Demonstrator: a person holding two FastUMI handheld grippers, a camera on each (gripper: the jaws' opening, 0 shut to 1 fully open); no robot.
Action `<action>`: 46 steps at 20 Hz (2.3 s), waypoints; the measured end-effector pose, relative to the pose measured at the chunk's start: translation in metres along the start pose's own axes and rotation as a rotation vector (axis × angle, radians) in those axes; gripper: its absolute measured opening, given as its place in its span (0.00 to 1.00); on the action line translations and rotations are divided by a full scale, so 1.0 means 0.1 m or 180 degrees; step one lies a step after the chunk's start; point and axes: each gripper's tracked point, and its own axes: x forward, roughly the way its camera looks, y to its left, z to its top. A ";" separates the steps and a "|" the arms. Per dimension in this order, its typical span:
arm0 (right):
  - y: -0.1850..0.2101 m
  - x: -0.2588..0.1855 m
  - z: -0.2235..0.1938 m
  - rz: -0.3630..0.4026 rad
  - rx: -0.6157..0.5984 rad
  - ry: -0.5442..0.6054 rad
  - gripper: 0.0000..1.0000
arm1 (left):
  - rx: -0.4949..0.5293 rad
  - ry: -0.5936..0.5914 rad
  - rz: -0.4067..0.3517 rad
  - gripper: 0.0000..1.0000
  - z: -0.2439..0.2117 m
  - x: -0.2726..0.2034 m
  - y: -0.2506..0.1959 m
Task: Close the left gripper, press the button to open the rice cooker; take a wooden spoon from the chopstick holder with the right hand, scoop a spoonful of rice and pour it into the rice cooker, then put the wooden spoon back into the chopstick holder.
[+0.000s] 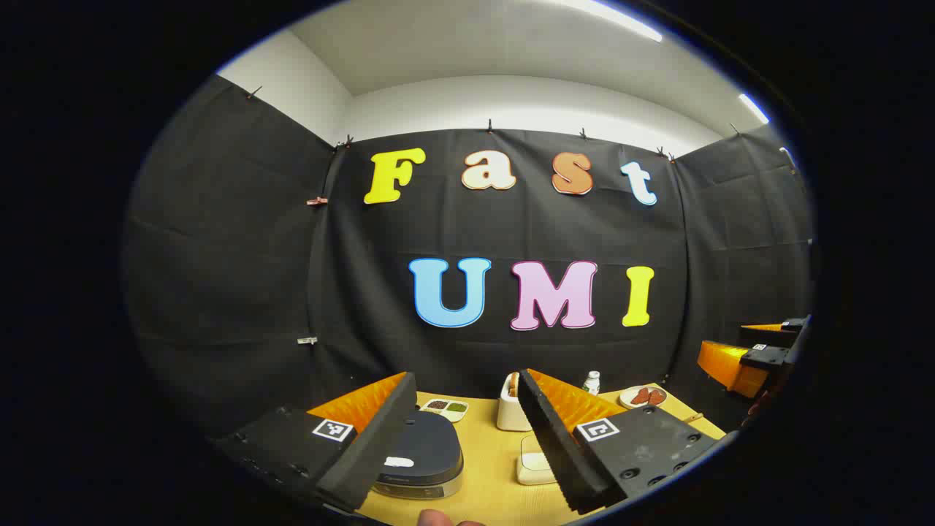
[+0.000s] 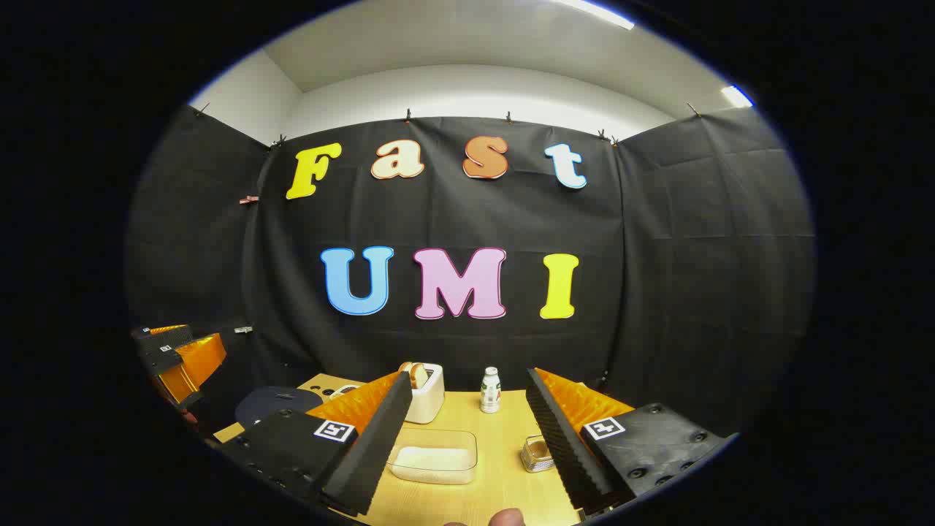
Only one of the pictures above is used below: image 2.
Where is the dark blue rice cooker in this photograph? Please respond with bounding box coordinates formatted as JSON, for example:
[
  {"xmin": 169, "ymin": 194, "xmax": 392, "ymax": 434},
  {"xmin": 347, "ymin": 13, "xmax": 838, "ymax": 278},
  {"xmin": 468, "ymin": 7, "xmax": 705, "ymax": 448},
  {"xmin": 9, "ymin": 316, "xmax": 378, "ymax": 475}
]
[{"xmin": 234, "ymin": 386, "xmax": 324, "ymax": 430}]

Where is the clear box of rice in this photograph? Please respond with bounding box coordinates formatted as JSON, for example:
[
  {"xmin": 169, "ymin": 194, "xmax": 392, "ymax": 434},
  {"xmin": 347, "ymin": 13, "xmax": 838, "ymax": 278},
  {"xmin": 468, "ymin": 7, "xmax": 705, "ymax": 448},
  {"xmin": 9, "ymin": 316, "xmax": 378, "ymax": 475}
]
[{"xmin": 386, "ymin": 428, "xmax": 478, "ymax": 486}]

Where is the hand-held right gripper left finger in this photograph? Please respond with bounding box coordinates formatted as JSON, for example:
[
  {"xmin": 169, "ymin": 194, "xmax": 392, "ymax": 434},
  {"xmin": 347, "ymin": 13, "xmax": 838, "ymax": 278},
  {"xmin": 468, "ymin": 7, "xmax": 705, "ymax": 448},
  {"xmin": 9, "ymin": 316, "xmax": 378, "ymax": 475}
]
[{"xmin": 218, "ymin": 370, "xmax": 414, "ymax": 518}]

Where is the white bottle with green label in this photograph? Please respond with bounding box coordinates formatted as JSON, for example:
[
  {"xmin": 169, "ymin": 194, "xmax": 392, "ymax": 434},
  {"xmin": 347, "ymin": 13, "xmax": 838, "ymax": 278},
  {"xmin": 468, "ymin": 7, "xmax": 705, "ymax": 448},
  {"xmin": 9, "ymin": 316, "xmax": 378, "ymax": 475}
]
[{"xmin": 480, "ymin": 367, "xmax": 503, "ymax": 415}]

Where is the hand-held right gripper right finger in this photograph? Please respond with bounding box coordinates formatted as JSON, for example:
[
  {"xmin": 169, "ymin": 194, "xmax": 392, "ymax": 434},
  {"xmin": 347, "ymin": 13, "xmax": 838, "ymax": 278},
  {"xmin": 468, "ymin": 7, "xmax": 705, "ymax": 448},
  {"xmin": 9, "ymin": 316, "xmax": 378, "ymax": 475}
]
[{"xmin": 526, "ymin": 367, "xmax": 739, "ymax": 516}]

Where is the black backdrop cloth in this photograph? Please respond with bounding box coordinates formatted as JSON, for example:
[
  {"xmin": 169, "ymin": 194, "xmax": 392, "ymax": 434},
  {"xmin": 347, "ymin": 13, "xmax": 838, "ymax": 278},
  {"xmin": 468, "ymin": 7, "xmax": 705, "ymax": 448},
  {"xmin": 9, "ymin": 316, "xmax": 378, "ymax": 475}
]
[{"xmin": 126, "ymin": 104, "xmax": 815, "ymax": 439}]

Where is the clear chopstick holder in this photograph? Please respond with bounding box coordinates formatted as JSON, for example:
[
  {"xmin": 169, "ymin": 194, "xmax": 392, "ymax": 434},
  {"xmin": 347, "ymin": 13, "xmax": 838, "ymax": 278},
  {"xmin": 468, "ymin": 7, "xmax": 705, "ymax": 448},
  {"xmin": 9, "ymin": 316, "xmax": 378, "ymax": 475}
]
[{"xmin": 520, "ymin": 435, "xmax": 557, "ymax": 474}]

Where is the white toaster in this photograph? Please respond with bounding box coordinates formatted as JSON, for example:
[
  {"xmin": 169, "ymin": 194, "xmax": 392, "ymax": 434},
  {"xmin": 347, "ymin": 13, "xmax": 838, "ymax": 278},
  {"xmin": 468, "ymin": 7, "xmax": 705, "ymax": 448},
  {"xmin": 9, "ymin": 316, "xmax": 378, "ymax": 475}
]
[{"xmin": 398, "ymin": 362, "xmax": 446, "ymax": 425}]

